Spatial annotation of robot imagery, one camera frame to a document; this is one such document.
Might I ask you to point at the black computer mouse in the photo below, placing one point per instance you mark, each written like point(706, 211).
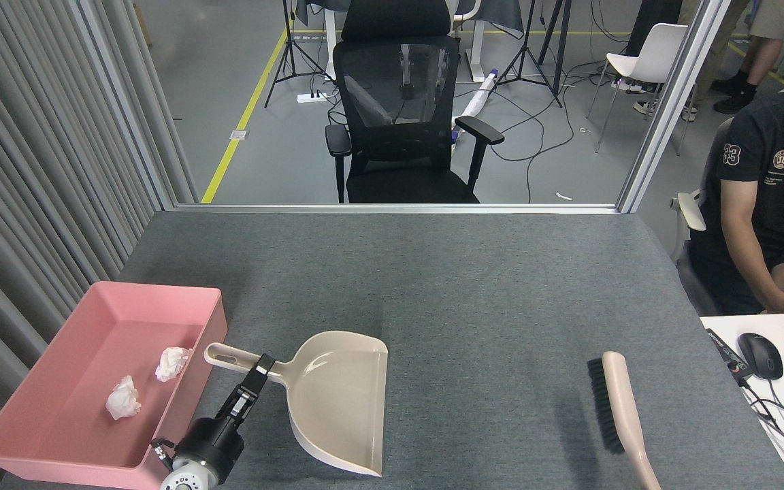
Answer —
point(761, 355)

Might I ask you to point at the pink plastic bin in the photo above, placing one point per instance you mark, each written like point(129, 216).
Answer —
point(86, 408)

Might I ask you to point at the white paper ball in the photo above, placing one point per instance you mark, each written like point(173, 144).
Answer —
point(123, 400)
point(173, 364)

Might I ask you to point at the white power strip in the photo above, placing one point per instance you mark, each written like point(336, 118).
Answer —
point(312, 97)

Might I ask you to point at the grey slatted curtain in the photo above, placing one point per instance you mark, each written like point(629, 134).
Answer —
point(31, 150)

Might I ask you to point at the beige plastic dustpan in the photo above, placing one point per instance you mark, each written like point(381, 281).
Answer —
point(337, 401)

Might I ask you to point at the white rolled sheet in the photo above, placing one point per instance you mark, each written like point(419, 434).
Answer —
point(480, 95)

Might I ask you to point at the silver frame post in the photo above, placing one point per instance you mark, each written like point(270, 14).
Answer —
point(678, 88)

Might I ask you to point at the metal floor socket plate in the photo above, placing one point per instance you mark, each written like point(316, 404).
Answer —
point(239, 135)

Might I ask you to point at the person's forearm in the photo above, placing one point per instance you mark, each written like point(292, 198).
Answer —
point(753, 262)

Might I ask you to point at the white plastic chair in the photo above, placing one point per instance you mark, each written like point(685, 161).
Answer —
point(661, 51)

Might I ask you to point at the standing person with white shoes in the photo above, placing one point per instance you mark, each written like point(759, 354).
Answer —
point(688, 109)

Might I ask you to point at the seated person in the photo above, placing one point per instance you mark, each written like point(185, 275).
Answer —
point(780, 197)

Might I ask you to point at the beige brush with black bristles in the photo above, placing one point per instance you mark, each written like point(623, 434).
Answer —
point(627, 408)

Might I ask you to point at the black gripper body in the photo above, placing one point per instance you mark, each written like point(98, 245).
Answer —
point(211, 446)

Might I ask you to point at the black mesh office chair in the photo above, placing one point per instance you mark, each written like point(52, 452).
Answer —
point(399, 177)

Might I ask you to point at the black tripod stand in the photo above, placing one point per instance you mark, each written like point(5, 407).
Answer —
point(289, 47)
point(527, 54)

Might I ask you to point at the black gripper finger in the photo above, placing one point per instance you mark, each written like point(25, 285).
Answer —
point(246, 398)

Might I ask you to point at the grey office chair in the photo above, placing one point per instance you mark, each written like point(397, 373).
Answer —
point(688, 207)

